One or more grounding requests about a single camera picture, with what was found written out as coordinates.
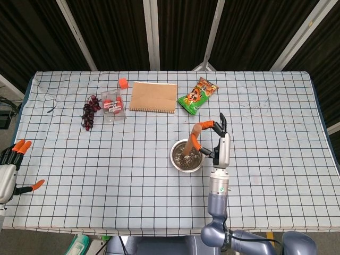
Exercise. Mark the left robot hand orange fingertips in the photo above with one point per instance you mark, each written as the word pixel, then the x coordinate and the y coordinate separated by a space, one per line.
pixel 8 178

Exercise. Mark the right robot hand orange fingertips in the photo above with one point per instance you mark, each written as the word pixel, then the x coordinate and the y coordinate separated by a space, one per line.
pixel 224 151

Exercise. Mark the wooden rolling pin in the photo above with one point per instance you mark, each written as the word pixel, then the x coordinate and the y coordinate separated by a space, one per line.
pixel 189 147

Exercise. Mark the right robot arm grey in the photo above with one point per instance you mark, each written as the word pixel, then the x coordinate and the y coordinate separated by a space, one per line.
pixel 217 207

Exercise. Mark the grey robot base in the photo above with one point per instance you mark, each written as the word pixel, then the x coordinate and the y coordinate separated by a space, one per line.
pixel 159 245

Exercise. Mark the stainless steel bowl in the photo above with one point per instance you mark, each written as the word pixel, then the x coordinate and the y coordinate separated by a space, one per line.
pixel 186 168

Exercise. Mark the crushed seeds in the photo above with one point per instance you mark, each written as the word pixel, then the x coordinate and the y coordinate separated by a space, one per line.
pixel 187 160

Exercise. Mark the black box device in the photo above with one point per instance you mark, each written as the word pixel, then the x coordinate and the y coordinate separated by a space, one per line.
pixel 4 119

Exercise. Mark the green snack bag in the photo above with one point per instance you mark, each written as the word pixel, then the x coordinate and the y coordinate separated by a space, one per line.
pixel 197 97

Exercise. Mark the thin black strip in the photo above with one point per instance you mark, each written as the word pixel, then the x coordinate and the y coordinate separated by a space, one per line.
pixel 51 109

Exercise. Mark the brown spiral notebook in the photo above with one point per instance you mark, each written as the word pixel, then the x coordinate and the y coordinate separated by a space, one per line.
pixel 154 97

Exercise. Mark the green white plastic object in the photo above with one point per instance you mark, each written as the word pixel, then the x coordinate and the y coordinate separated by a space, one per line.
pixel 78 245

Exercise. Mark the white black checkered tablecloth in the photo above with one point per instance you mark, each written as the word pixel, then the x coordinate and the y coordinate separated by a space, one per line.
pixel 106 172

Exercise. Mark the dark red grape bunch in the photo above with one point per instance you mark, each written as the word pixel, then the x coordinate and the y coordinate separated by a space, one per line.
pixel 89 111

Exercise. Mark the clear plastic box red print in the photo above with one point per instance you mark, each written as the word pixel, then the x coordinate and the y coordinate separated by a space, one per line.
pixel 114 106

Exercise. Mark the orange cube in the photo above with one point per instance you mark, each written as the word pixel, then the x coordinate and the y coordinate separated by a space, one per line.
pixel 123 83

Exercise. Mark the dark ribbed curtain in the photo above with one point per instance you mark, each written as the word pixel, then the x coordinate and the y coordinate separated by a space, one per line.
pixel 117 32

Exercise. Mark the white metal frame post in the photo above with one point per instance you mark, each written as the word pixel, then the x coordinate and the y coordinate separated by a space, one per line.
pixel 211 34
pixel 152 34
pixel 300 37
pixel 77 34

